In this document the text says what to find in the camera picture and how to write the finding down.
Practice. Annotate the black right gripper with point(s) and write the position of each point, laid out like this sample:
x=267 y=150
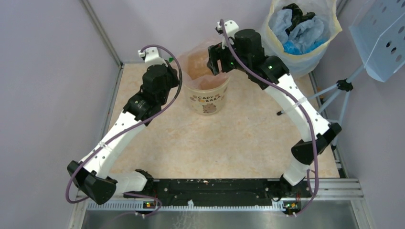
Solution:
x=216 y=53

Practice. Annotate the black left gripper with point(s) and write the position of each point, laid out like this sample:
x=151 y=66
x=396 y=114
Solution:
x=173 y=73

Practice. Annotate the pink plastic trash bag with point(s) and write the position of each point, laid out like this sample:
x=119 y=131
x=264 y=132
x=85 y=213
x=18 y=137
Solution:
x=196 y=74

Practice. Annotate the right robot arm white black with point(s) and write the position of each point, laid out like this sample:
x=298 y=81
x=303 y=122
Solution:
x=245 y=53

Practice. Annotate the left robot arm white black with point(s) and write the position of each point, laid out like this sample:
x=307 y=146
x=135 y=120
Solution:
x=91 y=174

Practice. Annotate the cream capybara trash bin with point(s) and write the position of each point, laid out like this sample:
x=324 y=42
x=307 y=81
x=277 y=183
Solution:
x=206 y=102

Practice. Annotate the large translucent bag of bags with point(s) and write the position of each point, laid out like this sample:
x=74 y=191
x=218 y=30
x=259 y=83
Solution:
x=299 y=32

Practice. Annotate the blue plastic bag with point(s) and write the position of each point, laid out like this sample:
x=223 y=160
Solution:
x=291 y=48

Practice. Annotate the black plastic bag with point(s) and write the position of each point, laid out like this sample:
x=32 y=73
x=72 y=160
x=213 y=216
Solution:
x=297 y=16

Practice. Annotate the light blue tripod stand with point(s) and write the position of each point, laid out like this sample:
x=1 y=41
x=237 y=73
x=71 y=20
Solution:
x=332 y=98

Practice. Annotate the perforated light blue panel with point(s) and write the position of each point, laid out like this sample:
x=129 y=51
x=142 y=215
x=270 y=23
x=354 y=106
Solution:
x=378 y=32

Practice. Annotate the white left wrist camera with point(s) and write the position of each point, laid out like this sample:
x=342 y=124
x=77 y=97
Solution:
x=151 y=56

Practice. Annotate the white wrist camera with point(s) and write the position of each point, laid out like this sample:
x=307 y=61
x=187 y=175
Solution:
x=230 y=27
x=151 y=56

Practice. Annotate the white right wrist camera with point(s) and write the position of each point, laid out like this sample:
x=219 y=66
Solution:
x=230 y=27

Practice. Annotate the aluminium corner frame post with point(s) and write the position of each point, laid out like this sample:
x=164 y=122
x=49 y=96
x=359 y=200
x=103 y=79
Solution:
x=101 y=32

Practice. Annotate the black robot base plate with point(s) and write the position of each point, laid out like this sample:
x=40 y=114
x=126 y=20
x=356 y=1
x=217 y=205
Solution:
x=225 y=192

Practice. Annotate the white toothed cable rail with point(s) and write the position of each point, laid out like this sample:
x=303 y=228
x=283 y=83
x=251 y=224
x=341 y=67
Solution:
x=137 y=205

